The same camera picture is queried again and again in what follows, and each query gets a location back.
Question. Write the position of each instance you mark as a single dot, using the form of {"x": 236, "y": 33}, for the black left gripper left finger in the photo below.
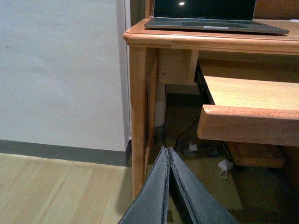
{"x": 151, "y": 204}

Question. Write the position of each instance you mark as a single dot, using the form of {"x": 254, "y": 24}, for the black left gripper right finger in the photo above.
{"x": 192, "y": 200}

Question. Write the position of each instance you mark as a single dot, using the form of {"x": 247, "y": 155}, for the white power adapter on floor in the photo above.
{"x": 225, "y": 166}

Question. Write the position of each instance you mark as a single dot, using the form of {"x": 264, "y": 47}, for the wooden pull-out keyboard tray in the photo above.
{"x": 249, "y": 110}

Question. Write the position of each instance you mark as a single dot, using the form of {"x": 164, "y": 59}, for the wooden desk with hutch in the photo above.
{"x": 171, "y": 57}

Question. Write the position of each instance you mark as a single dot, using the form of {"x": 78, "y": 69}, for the grey open laptop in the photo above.
{"x": 209, "y": 15}

